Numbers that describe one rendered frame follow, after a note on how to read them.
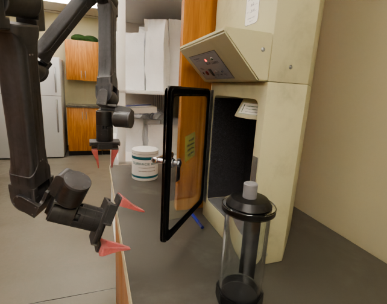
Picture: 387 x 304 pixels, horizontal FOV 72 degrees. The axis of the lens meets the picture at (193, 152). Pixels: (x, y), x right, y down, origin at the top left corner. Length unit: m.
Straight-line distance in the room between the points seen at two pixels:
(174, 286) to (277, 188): 0.34
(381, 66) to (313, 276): 0.63
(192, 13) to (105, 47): 0.32
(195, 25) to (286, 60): 0.40
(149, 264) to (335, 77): 0.86
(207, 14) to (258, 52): 0.40
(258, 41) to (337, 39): 0.54
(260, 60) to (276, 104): 0.11
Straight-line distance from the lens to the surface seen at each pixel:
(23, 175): 0.64
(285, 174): 0.71
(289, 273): 0.79
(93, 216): 0.66
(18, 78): 0.57
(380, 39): 1.02
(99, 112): 0.96
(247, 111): 0.74
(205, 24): 0.98
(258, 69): 0.62
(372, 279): 0.88
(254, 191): 0.54
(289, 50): 0.67
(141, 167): 1.30
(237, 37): 0.60
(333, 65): 1.11
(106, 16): 1.11
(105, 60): 1.03
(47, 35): 1.18
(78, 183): 0.61
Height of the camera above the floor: 1.38
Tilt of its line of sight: 13 degrees down
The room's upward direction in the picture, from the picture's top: 3 degrees clockwise
